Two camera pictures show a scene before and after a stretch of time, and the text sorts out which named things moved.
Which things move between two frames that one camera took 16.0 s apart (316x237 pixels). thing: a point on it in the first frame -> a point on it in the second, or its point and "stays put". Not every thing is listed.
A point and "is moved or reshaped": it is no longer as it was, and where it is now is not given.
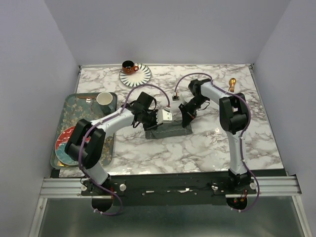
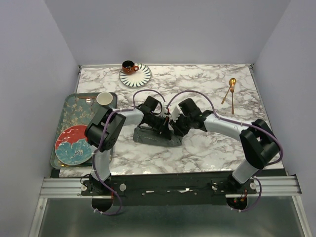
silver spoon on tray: [89, 100] stays put
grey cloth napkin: [169, 130] is moved or reshaped
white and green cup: [104, 100] stays put
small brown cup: [129, 67] stays put
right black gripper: [187, 116] -> [175, 125]
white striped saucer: [138, 79] stays put
